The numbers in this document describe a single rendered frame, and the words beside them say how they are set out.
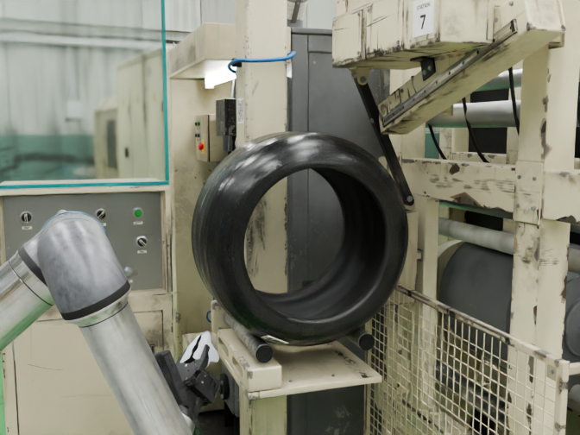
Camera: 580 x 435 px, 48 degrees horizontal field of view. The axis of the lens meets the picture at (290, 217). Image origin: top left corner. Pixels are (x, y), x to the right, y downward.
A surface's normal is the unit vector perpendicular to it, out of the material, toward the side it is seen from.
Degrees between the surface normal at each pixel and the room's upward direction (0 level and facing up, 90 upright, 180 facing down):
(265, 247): 90
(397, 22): 90
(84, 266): 56
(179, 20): 90
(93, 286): 71
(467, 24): 90
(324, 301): 43
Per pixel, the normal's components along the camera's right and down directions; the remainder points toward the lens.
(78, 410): 0.33, 0.13
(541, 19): 0.30, -0.18
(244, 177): -0.30, -0.39
